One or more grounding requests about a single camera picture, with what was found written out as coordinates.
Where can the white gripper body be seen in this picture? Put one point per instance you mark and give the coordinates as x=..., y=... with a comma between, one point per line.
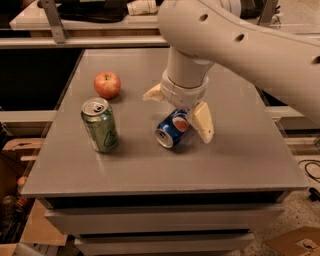
x=181, y=94

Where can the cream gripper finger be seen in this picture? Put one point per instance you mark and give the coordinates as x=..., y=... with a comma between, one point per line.
x=154, y=94
x=201, y=120

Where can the blue pepsi can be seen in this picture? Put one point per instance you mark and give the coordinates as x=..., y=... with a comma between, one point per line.
x=173, y=128

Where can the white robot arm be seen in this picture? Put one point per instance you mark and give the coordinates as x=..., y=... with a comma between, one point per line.
x=204, y=32

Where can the green soda can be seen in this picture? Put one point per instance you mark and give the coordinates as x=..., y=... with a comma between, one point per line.
x=97, y=115

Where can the red apple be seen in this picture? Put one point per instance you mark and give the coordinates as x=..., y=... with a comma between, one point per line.
x=107, y=84

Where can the white paper cup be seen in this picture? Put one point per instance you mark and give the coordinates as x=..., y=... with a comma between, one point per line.
x=142, y=7

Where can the grey drawer cabinet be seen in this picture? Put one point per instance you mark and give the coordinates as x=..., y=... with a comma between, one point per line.
x=162, y=190

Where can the black bag on shelf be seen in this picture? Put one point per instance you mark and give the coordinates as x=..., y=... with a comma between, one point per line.
x=96, y=11

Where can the upper white drawer front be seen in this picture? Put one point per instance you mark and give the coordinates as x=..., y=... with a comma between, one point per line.
x=116, y=220

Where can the white drawer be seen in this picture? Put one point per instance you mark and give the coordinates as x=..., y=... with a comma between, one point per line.
x=166, y=244
x=116, y=220

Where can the lower white drawer front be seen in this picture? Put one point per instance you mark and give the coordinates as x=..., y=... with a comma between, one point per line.
x=166, y=244

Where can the cardboard piece on floor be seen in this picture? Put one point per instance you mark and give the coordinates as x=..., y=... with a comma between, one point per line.
x=303, y=241

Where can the right metal shelf bracket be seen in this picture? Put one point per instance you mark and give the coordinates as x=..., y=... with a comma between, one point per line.
x=267, y=12

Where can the metal shelf bracket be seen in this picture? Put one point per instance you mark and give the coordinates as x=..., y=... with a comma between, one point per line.
x=267, y=12
x=55, y=23

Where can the left metal shelf bracket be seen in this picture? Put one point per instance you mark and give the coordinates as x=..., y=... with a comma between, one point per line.
x=55, y=23

